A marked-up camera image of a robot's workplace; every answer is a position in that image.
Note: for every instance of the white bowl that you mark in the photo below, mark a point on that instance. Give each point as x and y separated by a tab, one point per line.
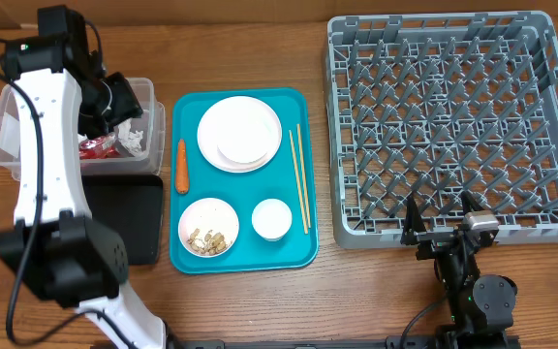
208	214

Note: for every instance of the orange carrot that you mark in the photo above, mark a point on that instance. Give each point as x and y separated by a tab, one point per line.
182	181

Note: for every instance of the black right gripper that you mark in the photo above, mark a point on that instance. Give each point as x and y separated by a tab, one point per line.
432	241

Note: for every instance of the teal serving tray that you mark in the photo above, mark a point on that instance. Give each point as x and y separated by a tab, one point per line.
243	191

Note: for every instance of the clear plastic waste bin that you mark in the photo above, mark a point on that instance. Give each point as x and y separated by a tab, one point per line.
152	123

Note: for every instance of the red snack wrapper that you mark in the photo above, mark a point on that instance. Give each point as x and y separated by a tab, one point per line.
99	148

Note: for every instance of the white cup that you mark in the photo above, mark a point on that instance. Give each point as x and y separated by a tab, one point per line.
271	219

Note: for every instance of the small white plate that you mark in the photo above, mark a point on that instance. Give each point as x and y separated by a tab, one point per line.
245	136

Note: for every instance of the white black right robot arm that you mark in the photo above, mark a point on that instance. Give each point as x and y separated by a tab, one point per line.
480	306

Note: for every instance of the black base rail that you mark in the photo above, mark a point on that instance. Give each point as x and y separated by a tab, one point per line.
391	342

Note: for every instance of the wooden chopstick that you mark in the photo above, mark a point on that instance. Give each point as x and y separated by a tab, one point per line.
298	185
303	176

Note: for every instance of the large white plate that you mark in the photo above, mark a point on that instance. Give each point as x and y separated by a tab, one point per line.
208	131

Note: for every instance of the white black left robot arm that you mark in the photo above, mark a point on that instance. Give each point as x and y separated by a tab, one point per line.
56	248

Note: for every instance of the crumpled white tissue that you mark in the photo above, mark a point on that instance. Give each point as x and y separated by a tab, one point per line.
128	141

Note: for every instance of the right wooden chopstick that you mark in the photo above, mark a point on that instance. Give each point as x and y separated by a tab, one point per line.
303	176

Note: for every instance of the pile of peanuts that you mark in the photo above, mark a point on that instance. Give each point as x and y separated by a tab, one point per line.
207	244

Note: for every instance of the grey dishwasher rack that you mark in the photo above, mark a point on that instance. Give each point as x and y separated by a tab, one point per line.
433	106

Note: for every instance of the black rectangular tray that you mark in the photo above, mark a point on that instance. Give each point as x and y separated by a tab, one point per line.
132	205

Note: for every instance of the left wooden chopstick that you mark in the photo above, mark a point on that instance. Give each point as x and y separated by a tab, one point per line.
298	185

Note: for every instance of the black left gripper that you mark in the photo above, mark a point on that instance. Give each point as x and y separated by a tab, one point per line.
128	106

